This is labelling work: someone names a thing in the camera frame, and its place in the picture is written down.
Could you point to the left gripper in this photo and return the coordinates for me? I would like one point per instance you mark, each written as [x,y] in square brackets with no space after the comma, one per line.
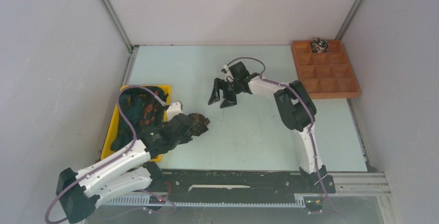
[186,138]

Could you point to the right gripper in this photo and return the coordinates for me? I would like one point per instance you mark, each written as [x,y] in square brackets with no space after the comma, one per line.
[219,84]

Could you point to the dark key-patterned tie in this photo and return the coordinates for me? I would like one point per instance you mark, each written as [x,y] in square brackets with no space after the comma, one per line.
[200,124]

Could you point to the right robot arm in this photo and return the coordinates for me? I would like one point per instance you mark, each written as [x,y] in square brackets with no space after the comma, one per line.
[295,106]

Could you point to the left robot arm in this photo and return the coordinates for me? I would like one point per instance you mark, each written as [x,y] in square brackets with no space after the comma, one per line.
[80,193]

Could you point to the dark green ties pile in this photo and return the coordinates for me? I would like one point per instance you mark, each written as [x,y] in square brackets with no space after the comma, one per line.
[142,110]

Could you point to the yellow plastic bin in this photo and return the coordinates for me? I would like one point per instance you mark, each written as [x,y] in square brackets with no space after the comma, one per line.
[111,133]

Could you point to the wooden compartment tray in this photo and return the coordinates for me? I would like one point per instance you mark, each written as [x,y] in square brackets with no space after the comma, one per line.
[327,75]

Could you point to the rolled patterned tie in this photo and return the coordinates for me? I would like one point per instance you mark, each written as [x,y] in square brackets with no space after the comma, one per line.
[319,45]

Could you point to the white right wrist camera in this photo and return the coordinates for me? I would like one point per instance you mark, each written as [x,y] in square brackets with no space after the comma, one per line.
[228,75]

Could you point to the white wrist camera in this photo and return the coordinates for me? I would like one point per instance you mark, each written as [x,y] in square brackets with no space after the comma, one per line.
[228,75]
[173,110]

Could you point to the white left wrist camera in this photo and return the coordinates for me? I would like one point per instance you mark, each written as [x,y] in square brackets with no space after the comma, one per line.
[173,110]

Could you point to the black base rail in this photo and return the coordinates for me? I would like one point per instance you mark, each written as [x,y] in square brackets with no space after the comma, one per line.
[238,187]

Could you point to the aluminium frame rail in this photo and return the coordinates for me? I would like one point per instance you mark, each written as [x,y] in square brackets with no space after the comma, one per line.
[346,185]

